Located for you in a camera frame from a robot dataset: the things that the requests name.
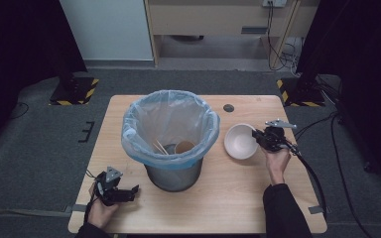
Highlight black socket cables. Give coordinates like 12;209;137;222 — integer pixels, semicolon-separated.
265;1;301;72

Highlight left hand-held gripper cable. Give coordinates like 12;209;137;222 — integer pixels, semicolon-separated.
83;169;101;224

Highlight person's right hand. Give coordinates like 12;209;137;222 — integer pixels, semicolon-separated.
260;147;293;186

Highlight right hand-held gripper cable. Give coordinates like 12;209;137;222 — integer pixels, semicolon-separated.
286;140;328;222

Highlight light wooden cabinet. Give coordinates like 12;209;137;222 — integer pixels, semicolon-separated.
144;0;321;67

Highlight wooden chopstick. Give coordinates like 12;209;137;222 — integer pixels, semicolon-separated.
152;142;167;156
156;140;171;156

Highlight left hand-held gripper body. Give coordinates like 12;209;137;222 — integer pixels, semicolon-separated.
93;166;137;206

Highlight person's left hand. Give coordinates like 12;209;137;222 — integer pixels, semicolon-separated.
86;183;120;229

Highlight black floor cable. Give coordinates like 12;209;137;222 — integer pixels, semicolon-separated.
9;101;31;121
293;110;376;238

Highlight black curtain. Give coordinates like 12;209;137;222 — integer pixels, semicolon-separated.
0;0;88;155
295;0;381;187

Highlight brown paper cup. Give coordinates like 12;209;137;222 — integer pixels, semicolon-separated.
174;140;197;155

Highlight striped black stand base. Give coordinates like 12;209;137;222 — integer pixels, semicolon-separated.
275;76;327;108
48;76;100;107

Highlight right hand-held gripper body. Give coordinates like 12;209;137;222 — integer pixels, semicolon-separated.
257;119;298;154

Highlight grey bin with blue bag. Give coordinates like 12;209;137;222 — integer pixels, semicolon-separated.
120;89;221;172

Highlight hand-held gripper cable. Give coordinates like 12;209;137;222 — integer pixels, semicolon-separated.
286;140;328;222
83;169;101;224

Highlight black mesh trash bin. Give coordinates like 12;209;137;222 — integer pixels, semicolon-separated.
143;156;204;193

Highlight white paper bowl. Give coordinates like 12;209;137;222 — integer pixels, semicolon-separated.
223;123;260;161

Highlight white wall socket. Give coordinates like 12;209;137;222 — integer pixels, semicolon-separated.
261;0;288;9

